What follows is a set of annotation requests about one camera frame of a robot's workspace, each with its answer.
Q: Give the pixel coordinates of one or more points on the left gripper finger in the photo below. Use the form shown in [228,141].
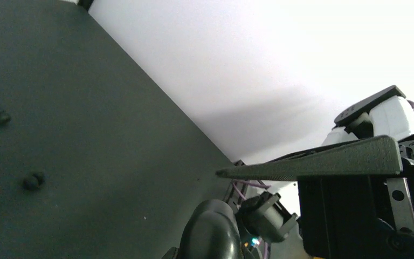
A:
[373,156]

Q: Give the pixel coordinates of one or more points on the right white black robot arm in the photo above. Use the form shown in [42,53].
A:
[387,112]

